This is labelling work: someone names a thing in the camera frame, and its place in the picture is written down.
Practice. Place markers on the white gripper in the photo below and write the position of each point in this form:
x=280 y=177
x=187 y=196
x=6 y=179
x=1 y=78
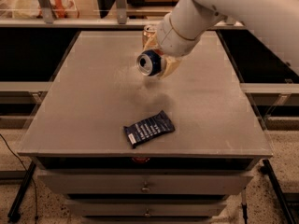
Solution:
x=172 y=38

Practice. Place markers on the blue pepsi can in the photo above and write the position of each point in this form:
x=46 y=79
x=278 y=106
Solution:
x=149 y=63

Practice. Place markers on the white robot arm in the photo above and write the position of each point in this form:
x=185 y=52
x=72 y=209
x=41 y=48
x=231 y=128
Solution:
x=274 y=22

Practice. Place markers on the gold patterned soda can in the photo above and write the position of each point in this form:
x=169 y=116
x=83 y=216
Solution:
x=147 y=31

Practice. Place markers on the dark blue snack wrapper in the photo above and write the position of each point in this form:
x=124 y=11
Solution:
x=147 y=129

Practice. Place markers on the orange white plastic bag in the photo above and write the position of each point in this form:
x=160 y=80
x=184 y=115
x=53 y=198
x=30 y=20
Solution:
x=62 y=8

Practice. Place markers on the grey drawer cabinet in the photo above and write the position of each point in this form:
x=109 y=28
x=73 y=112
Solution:
x=98 y=91

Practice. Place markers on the upper grey drawer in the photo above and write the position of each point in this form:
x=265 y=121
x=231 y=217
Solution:
x=204 y=183

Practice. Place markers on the grey drawer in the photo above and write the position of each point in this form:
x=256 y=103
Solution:
x=204 y=183
x=145 y=208

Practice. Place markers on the lower grey drawer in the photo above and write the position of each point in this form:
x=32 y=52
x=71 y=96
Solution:
x=145 y=208

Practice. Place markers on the metal shelf rail frame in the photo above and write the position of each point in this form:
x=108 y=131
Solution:
x=30 y=13

